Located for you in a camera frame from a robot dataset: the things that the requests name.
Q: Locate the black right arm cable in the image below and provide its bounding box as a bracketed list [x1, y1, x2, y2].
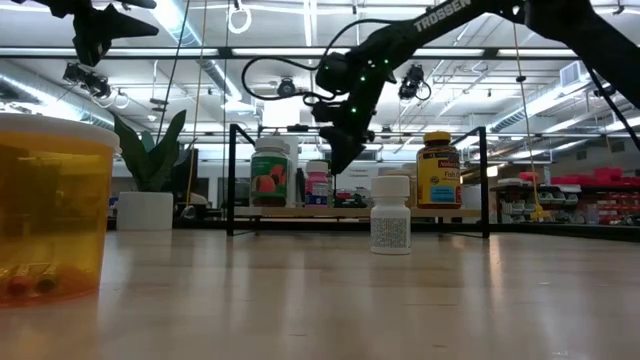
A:
[241, 18, 396, 103]

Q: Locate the brown fish oil bottle yellow lid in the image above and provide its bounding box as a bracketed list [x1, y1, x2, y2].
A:
[416, 130, 463, 210]

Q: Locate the black ceiling spotlight cluster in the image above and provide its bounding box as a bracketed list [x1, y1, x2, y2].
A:
[62, 62, 112, 100]

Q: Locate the storage rack with red bins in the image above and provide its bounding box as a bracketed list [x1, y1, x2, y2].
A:
[492, 167, 640, 227]

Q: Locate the potted plant white pot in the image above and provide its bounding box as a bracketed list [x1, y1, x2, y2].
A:
[112, 108, 199, 232]

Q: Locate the black metal table frame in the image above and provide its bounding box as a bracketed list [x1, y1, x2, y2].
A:
[172, 219, 640, 245]

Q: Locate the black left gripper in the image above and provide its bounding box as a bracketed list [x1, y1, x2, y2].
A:
[72, 0, 160, 68]

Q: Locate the small white pill bottle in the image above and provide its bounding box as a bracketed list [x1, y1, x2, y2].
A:
[369, 174, 412, 256]

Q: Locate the wooden shelf black metal frame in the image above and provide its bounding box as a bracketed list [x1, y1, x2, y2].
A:
[226, 123, 491, 240]

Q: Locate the black overhead light bar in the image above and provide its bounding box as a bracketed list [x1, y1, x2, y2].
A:
[0, 45, 640, 61]

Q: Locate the cluttered background workbench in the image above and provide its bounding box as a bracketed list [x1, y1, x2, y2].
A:
[332, 187, 371, 209]

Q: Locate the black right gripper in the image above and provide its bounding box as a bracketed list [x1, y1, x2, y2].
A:
[312, 92, 376, 176]

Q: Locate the pink bottle white lid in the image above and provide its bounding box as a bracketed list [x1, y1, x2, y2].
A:
[304, 159, 331, 208]

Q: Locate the yellow hanging cord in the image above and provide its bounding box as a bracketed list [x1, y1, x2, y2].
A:
[512, 22, 551, 221]

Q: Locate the white lid bottle peach label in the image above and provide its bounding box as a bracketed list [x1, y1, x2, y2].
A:
[249, 137, 294, 209]

